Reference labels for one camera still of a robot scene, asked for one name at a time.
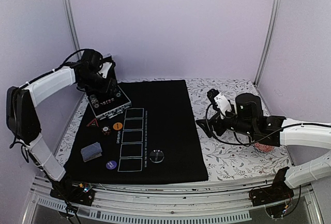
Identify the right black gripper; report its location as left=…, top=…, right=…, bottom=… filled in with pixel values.
left=196, top=104, right=255, bottom=138

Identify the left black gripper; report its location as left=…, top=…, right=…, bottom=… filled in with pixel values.
left=81, top=71, right=120, bottom=96

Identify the aluminium poker chip case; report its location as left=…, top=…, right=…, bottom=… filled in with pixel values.
left=85, top=53, right=132, bottom=120

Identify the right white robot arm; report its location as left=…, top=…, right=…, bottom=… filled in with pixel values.
left=196, top=89, right=330, bottom=201

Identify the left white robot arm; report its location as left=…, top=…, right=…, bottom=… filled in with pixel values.
left=6, top=49, right=117, bottom=200

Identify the left chip stack in case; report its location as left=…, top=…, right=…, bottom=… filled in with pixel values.
left=89, top=95, right=100, bottom=109

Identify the red dice row in case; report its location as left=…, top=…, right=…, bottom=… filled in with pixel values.
left=100, top=98, right=114, bottom=106

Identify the red patterned bowl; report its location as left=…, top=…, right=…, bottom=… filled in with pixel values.
left=254, top=143, right=275, bottom=153

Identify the red black triangle piece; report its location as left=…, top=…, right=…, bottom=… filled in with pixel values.
left=86, top=119, right=99, bottom=127

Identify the floral white tablecloth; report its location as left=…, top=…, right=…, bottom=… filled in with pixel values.
left=55, top=78, right=298, bottom=183

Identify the orange big blind button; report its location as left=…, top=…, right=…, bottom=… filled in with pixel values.
left=113, top=122, right=123, bottom=131

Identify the blue playing card deck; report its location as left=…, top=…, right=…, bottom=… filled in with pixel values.
left=81, top=142, right=102, bottom=162

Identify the purple small blind button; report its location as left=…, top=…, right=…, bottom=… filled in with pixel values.
left=106, top=160, right=117, bottom=170

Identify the black poker mat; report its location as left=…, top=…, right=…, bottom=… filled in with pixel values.
left=64, top=80, right=208, bottom=185

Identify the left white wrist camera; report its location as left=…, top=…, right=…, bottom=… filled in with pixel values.
left=98, top=62, right=115, bottom=79

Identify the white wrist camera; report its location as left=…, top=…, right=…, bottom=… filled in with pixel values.
left=207, top=88, right=232, bottom=119
left=98, top=62, right=115, bottom=79

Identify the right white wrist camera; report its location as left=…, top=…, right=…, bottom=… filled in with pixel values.
left=207, top=88, right=232, bottom=119

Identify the aluminium front rail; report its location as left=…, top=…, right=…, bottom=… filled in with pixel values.
left=22, top=176, right=326, bottom=223

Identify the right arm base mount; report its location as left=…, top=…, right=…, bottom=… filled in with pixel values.
left=249, top=167, right=294, bottom=219

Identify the left aluminium frame post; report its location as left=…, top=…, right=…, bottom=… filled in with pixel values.
left=62, top=0, right=81, bottom=50

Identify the aluminium frame post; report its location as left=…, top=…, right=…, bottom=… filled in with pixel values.
left=62, top=0, right=81, bottom=50
left=253, top=0, right=281, bottom=87

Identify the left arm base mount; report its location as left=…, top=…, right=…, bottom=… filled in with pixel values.
left=50, top=179, right=95, bottom=206

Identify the right aluminium frame post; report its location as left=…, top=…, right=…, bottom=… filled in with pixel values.
left=253, top=0, right=281, bottom=87

